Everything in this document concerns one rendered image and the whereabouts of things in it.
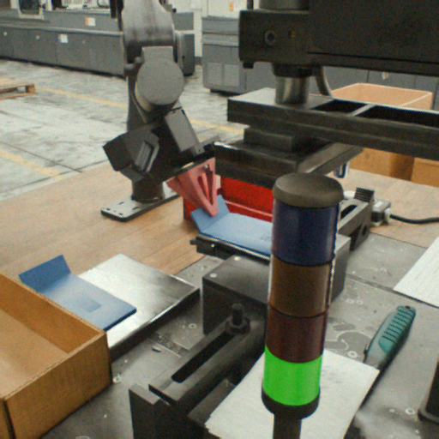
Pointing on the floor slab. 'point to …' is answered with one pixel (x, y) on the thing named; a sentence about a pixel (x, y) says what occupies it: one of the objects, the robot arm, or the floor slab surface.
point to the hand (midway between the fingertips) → (210, 210)
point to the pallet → (15, 87)
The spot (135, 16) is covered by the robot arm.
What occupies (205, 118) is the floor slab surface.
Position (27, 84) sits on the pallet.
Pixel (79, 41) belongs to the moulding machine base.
